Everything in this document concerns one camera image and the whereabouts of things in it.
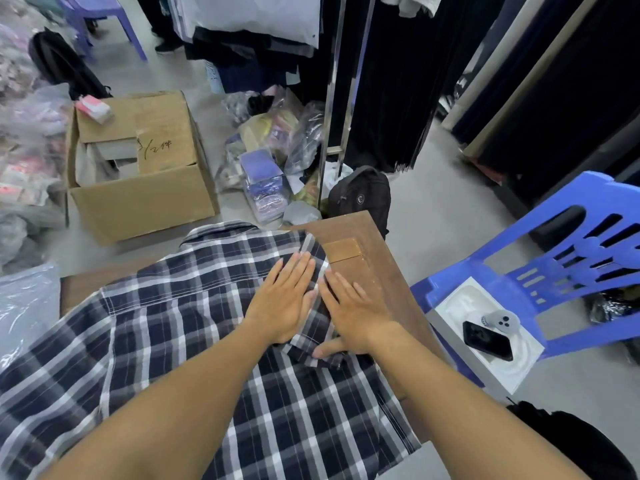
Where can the person's left hand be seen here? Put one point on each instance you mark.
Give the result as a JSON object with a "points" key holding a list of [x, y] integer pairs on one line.
{"points": [[280, 309]]}

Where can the person's right hand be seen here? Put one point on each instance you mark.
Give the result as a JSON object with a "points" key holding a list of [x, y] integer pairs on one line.
{"points": [[357, 322]]}

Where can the person's right thumb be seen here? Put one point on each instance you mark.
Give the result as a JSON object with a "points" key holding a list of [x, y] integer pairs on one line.
{"points": [[330, 347]]}

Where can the person's right middle finger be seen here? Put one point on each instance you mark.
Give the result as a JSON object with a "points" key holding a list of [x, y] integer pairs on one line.
{"points": [[336, 289]]}

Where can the person's left middle finger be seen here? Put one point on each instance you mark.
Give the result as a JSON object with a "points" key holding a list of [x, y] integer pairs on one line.
{"points": [[296, 269]]}

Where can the person's left little finger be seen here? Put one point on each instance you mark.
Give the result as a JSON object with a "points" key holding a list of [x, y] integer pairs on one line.
{"points": [[272, 282]]}

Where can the person's right little finger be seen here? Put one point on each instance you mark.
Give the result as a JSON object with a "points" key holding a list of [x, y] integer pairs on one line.
{"points": [[363, 298]]}

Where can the person's left thumb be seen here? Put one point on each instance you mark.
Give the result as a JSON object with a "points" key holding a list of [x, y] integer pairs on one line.
{"points": [[310, 303]]}

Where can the black white plaid shirt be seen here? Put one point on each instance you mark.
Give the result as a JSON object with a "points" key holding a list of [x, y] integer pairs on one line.
{"points": [[150, 344]]}

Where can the person's right forearm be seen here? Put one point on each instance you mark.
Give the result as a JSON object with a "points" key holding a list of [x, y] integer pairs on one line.
{"points": [[465, 424]]}

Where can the person's left forearm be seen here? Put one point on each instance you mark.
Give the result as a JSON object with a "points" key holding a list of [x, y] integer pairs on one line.
{"points": [[175, 409]]}

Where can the black backpack with round logo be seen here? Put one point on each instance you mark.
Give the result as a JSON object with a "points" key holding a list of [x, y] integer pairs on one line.
{"points": [[360, 194]]}

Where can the white moulded packaging tray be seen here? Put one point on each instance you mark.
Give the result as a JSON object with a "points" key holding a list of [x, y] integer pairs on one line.
{"points": [[465, 307]]}

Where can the pile of clear plastic packets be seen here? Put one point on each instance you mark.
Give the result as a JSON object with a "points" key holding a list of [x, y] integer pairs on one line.
{"points": [[270, 159]]}

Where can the black smartphone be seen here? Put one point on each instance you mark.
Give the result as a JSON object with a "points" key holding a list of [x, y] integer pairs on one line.
{"points": [[487, 340]]}

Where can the open brown cardboard box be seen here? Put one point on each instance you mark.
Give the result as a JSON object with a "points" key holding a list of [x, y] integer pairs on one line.
{"points": [[145, 194]]}

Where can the blue plastic chair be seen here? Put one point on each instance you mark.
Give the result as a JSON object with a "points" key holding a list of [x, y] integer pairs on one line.
{"points": [[560, 274]]}

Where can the row of hanging dark garments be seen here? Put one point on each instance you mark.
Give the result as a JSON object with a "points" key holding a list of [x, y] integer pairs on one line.
{"points": [[415, 69]]}

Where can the clear plastic bag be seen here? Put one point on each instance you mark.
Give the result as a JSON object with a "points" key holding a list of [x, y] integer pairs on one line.
{"points": [[25, 309]]}

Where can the pink white small packet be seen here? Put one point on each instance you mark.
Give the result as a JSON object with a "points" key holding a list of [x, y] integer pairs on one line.
{"points": [[93, 108]]}

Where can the crumpled black plastic bag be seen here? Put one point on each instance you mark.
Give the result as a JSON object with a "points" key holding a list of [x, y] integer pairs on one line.
{"points": [[612, 305]]}

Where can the black fabric bag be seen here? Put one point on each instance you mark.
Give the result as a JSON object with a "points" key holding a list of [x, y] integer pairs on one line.
{"points": [[575, 444]]}

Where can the white plastic garment cover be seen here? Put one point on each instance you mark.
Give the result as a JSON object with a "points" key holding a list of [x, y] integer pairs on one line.
{"points": [[255, 14]]}

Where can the pile of bagged garments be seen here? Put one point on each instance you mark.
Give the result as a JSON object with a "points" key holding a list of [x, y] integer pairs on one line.
{"points": [[27, 144]]}

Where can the row of hanging navy beige garments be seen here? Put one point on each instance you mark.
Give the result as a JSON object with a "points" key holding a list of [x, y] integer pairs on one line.
{"points": [[560, 79]]}

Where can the purple plastic chair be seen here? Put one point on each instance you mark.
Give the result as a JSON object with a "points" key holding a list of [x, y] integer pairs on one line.
{"points": [[107, 12]]}

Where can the chrome clothes rack frame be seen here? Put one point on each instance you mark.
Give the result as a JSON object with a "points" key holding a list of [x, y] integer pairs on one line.
{"points": [[331, 94]]}

